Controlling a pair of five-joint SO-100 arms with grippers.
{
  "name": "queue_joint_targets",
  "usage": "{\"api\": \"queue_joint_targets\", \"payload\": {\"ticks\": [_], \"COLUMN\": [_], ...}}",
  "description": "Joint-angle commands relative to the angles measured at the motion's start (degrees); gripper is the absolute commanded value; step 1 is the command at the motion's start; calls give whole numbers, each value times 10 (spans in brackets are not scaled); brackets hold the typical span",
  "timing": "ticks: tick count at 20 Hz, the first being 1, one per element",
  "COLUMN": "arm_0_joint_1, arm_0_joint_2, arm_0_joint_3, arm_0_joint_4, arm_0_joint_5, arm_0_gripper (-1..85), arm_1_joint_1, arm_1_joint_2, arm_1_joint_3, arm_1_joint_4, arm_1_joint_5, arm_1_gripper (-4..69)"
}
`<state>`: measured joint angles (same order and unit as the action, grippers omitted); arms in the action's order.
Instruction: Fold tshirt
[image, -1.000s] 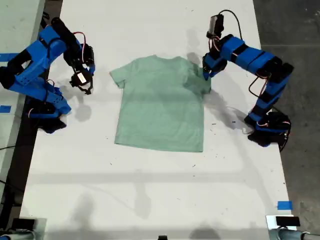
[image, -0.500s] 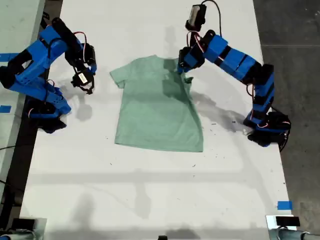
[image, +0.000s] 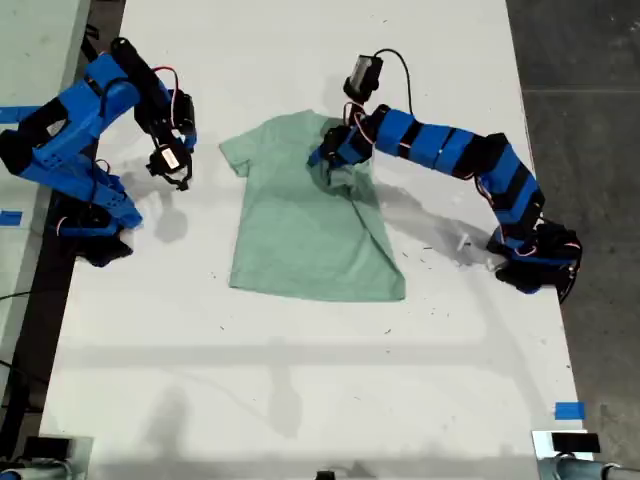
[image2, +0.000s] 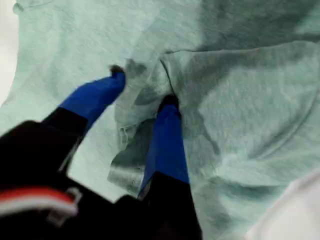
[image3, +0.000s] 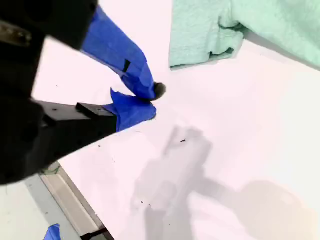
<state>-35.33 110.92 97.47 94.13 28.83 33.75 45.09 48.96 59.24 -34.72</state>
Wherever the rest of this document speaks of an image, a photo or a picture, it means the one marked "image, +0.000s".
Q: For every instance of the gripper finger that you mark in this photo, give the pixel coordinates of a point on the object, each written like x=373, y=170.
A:
x=191, y=142
x=318, y=158

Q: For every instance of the pale green T-shirt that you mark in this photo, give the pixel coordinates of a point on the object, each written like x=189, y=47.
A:
x=300, y=240

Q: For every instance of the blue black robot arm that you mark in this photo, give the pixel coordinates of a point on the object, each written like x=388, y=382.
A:
x=70, y=130
x=500, y=155

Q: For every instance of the black diagonal strut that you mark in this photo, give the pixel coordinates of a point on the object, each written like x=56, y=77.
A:
x=89, y=46

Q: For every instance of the pale side table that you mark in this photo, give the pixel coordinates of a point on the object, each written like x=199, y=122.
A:
x=30, y=50

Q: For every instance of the long blue tape strip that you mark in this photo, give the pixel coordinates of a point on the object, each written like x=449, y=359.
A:
x=15, y=114

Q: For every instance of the short blue tape strip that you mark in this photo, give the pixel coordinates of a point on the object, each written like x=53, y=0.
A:
x=570, y=410
x=10, y=218

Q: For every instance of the small black object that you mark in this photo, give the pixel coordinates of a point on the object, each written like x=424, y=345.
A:
x=325, y=475

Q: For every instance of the grey metal plate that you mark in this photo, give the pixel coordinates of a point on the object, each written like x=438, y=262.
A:
x=82, y=457

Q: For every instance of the small black box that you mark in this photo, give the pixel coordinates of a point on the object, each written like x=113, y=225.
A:
x=47, y=446

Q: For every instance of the small white box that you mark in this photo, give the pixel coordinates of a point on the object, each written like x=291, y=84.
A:
x=541, y=445

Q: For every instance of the grey clamp cylinder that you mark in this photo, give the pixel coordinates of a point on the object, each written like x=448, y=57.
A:
x=580, y=470
x=30, y=472

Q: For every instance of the flat black device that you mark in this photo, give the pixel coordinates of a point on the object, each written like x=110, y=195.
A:
x=575, y=442

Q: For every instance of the black camera box white label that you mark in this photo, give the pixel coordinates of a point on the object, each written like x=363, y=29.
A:
x=167, y=160

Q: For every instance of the short black camera stalk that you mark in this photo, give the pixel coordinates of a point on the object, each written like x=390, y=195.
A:
x=356, y=107
x=182, y=186

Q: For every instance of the black camera box grey face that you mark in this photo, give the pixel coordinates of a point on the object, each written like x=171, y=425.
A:
x=363, y=72

